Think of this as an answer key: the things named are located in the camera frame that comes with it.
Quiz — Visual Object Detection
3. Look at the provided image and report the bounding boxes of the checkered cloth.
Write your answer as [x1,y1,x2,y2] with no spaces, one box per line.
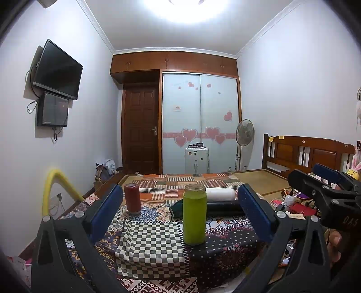
[114,218,191,280]

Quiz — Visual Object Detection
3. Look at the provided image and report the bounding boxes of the green glass bottle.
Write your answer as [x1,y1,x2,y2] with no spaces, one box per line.
[182,183,208,246]

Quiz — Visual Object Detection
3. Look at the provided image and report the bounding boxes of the plush rabbit toy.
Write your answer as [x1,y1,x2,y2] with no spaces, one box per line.
[345,146,361,181]

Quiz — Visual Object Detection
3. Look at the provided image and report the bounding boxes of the white air conditioner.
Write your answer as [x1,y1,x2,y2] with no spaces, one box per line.
[36,0,62,9]

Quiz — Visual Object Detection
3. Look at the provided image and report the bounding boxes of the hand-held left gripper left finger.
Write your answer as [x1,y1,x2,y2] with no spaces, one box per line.
[31,184,130,293]

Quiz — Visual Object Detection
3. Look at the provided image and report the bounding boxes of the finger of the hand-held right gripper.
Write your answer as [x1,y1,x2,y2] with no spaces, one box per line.
[312,163,361,196]
[288,168,340,207]

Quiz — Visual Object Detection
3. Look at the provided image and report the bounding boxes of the small white cabinet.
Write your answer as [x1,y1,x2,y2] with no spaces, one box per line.
[184,147,210,174]

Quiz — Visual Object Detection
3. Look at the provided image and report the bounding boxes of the small black monitor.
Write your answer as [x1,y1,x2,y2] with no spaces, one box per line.
[36,92,70,128]

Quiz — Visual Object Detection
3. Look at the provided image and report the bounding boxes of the wardrobe with heart stickers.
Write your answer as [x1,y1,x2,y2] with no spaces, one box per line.
[161,71,242,174]

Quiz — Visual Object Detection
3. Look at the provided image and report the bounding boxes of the black wall television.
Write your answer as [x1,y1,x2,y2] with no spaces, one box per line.
[32,39,84,101]

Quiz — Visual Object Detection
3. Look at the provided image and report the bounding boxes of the wooden bed headboard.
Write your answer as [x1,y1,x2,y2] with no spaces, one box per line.
[261,133,356,181]

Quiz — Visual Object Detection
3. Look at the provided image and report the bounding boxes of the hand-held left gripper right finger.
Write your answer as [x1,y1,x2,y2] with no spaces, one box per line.
[237,184,339,293]

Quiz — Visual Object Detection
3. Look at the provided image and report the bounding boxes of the yellow foam tube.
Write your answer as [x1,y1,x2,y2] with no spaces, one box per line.
[42,168,86,218]

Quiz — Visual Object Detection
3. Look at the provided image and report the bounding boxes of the black cup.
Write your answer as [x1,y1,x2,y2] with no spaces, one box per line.
[169,200,246,219]

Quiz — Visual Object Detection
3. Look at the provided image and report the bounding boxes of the standing electric fan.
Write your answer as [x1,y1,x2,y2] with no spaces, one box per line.
[235,119,255,171]

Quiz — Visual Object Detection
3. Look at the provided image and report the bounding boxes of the pile of bags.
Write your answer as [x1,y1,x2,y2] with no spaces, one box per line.
[94,158,117,183]

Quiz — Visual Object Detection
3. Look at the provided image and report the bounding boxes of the person's right hand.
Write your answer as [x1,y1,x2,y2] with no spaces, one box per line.
[326,229,344,269]

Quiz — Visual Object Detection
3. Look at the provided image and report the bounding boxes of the dark floral cloth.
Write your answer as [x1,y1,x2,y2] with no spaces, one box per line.
[185,214,267,286]

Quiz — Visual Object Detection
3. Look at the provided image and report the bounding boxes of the woven bamboo mat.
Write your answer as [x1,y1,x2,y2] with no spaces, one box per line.
[118,168,292,198]

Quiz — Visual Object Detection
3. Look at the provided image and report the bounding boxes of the brown wooden door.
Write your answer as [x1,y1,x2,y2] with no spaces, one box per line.
[121,82,161,176]

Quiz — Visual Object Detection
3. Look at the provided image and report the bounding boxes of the red cup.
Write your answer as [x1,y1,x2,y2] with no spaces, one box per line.
[124,183,142,214]

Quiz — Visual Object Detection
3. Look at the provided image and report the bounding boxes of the wooden overhead cabinets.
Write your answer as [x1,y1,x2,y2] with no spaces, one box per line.
[110,51,239,84]

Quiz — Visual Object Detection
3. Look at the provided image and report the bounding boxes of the white cup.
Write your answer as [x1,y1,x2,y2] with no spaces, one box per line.
[205,188,237,201]

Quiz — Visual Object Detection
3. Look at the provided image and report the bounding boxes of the ceiling lamp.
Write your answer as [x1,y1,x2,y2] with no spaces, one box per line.
[140,0,230,24]

